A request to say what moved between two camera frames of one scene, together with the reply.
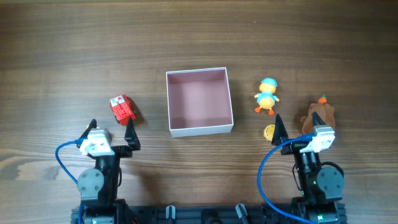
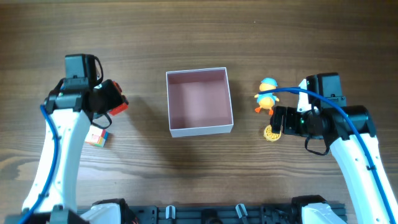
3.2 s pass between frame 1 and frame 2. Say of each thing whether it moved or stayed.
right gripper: moved
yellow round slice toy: stayed
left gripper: moved
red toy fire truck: moved
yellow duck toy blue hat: stayed
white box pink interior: stayed
